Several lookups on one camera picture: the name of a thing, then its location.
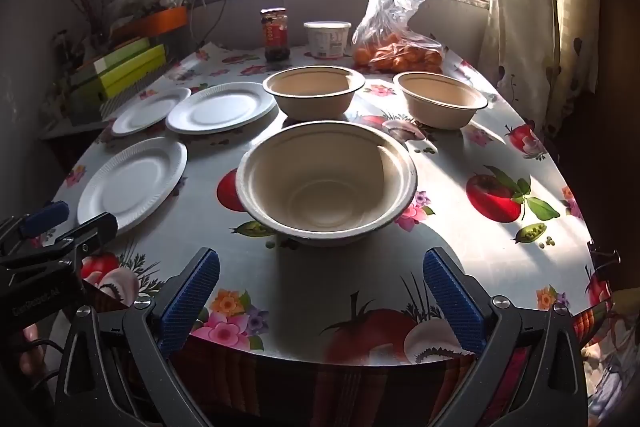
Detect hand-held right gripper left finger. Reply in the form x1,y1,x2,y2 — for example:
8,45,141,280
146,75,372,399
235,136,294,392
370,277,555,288
52,247,221,427

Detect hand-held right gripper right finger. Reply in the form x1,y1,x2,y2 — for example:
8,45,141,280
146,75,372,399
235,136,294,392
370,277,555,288
422,247,589,427

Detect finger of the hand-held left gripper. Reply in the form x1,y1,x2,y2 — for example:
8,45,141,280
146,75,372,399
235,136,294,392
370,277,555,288
0,201,70,254
0,212,119,270

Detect white foam plate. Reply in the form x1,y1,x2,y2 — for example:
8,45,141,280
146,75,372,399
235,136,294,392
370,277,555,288
110,87,192,138
165,82,277,136
76,137,188,238

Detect beige paper bowl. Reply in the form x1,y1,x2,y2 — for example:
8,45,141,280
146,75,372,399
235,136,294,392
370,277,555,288
392,71,489,131
262,66,367,120
235,120,418,249

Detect person's left hand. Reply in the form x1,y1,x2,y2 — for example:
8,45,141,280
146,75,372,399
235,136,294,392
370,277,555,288
16,323,52,380

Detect grey side shelf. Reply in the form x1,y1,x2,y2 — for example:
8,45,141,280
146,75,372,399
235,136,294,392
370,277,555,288
37,39,201,142

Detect fruit print tablecloth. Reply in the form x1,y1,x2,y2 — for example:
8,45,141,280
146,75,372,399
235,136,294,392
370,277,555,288
50,42,613,365

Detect black binder clip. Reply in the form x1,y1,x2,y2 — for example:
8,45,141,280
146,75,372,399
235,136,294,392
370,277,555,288
587,242,621,265

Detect lime green box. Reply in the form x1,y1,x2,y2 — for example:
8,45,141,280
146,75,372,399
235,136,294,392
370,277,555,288
97,44,167,100

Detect pale green flat box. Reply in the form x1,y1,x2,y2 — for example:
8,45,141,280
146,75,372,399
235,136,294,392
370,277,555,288
92,38,151,72

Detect orange plastic basin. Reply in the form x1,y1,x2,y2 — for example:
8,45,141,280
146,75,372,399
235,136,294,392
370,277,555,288
107,4,188,40

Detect pile of small oranges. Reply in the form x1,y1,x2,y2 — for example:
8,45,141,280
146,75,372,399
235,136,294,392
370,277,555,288
353,32,445,75

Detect red-lidded sauce jar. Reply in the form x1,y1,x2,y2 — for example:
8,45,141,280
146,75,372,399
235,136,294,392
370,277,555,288
260,8,291,62

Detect white plastic tub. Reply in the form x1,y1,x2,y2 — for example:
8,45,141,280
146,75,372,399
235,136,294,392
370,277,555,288
303,21,352,58

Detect clear plastic bag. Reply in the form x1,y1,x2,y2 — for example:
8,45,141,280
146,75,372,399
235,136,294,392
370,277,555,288
351,0,445,75

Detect patterned cream curtain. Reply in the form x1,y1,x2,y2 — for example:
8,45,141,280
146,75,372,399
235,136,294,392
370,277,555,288
480,0,601,138

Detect white cable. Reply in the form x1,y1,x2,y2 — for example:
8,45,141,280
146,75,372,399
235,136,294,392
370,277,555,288
187,0,231,30

